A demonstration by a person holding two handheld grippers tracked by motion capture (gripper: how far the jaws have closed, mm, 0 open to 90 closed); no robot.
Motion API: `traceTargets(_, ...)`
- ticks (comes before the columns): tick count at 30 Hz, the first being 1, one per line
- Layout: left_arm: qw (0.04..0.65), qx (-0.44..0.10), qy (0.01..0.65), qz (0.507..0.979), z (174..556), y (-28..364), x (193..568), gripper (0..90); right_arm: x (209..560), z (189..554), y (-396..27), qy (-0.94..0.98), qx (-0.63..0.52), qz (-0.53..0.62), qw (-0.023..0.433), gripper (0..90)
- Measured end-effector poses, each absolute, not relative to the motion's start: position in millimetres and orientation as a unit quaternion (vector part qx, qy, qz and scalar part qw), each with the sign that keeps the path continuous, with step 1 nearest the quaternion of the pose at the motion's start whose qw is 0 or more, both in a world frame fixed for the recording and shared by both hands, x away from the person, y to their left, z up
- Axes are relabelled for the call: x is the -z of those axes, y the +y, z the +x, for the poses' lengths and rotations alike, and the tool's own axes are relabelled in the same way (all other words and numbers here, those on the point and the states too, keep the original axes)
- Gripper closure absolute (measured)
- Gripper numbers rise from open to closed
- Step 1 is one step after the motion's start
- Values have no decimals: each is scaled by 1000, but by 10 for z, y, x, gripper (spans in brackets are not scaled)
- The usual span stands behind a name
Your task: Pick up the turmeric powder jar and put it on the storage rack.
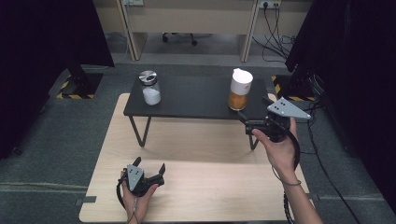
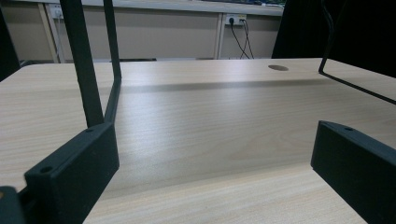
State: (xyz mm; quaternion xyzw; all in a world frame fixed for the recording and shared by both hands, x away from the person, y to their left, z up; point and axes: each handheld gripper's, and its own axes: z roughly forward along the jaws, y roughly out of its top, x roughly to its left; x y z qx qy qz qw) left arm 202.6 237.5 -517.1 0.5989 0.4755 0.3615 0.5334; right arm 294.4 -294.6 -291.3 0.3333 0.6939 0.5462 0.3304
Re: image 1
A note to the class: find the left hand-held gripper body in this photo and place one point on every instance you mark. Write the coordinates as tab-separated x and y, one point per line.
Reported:
135	179

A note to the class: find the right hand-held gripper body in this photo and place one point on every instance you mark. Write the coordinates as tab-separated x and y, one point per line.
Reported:
277	121

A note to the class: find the white-lidded jar with orange contents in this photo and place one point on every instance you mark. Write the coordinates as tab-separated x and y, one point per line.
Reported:
240	90

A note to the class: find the black shelf with metal legs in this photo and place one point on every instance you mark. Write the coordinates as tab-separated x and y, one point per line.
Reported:
196	96

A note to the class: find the glass shaker with metal lid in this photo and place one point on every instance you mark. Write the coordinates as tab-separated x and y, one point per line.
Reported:
150	90

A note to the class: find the person's left hand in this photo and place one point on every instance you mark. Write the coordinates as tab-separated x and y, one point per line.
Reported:
138	207

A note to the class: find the person's right hand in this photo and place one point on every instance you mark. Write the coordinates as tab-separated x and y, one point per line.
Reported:
280	155

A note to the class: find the black stand with hazard-striped base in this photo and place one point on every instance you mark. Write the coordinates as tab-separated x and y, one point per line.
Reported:
295	90
79	84

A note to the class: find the grey floor tape strip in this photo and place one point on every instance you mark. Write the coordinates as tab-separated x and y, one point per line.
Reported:
87	200

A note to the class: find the thin wrist band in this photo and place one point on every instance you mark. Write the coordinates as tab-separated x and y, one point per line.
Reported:
292	184

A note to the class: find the black office chair base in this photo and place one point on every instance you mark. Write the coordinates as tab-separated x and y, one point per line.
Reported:
190	38

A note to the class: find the black curtain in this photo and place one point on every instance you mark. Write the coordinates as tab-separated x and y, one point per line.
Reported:
358	62
46	62

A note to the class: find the beige office desk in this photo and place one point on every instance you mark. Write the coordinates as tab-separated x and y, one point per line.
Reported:
186	18

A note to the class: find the white wall power outlet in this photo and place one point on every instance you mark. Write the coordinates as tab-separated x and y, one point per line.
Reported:
269	3

